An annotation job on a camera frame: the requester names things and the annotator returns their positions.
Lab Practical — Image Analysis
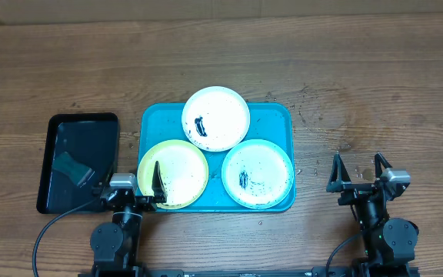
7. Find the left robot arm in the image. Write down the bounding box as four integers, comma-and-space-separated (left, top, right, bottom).
90, 162, 166, 277

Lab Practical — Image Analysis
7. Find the dark green sponge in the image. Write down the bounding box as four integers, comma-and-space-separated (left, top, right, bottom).
52, 152, 95, 187

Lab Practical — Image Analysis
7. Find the light blue round plate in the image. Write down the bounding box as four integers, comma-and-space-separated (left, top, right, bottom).
221, 139, 295, 210

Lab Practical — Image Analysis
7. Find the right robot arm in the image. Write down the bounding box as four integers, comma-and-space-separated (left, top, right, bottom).
324, 152, 419, 276

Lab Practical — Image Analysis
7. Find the teal plastic serving tray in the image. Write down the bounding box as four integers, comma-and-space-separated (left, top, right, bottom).
138, 102, 294, 213

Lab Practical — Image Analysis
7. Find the white round plate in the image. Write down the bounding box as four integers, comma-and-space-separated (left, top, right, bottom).
181, 86, 250, 152

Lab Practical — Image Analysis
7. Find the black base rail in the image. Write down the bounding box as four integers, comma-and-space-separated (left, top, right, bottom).
78, 265, 421, 277

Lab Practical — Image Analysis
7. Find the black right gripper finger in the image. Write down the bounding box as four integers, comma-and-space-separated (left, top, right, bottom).
374, 152, 391, 178
326, 153, 351, 192

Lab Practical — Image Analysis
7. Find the black rectangular water tray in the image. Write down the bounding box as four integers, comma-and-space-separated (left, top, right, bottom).
36, 112, 120, 214

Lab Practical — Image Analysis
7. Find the yellow-green round plate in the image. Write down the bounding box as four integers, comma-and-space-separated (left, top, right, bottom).
137, 139, 209, 209

